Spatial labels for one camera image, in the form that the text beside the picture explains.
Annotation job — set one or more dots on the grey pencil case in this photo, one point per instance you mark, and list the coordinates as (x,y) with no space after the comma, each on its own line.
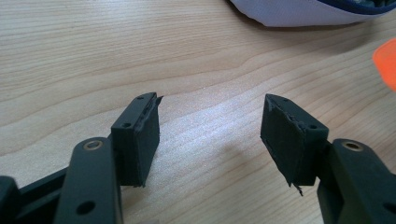
(299,12)

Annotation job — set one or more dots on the orange highlighter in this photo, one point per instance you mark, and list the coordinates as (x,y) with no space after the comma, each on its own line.
(387,62)

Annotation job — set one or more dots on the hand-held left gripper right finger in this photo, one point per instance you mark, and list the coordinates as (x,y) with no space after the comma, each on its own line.
(289,140)

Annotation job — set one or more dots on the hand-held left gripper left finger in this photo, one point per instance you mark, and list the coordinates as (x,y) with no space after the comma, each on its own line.
(140,140)

